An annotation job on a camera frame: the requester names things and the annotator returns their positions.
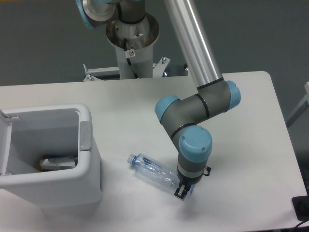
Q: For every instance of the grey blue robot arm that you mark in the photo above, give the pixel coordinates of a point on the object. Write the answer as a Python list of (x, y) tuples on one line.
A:
[(180, 118)]

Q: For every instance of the white trash can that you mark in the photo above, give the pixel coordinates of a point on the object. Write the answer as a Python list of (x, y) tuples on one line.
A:
[(33, 133)]

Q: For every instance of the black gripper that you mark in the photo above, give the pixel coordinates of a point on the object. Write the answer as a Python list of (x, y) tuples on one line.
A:
[(185, 185)]

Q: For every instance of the white frame at right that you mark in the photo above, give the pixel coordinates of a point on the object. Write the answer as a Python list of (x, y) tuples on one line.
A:
[(299, 109)]

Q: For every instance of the white paper carton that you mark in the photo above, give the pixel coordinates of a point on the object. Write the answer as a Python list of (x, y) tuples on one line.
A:
[(59, 163)]

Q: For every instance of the black device at edge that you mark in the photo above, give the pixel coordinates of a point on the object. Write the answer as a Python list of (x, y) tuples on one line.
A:
[(301, 207)]

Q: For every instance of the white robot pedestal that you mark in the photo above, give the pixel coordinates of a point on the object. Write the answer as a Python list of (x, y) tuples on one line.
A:
[(134, 45)]

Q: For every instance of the clear plastic water bottle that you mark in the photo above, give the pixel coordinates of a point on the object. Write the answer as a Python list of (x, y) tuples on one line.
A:
[(154, 171)]

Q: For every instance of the colourful snack wrapper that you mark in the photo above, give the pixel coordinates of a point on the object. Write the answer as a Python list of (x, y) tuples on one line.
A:
[(38, 166)]

